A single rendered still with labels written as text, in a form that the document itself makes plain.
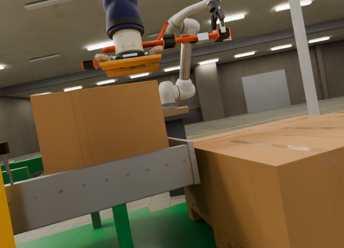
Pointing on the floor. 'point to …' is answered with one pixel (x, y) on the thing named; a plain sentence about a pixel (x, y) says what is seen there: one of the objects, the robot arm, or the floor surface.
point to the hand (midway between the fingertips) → (219, 35)
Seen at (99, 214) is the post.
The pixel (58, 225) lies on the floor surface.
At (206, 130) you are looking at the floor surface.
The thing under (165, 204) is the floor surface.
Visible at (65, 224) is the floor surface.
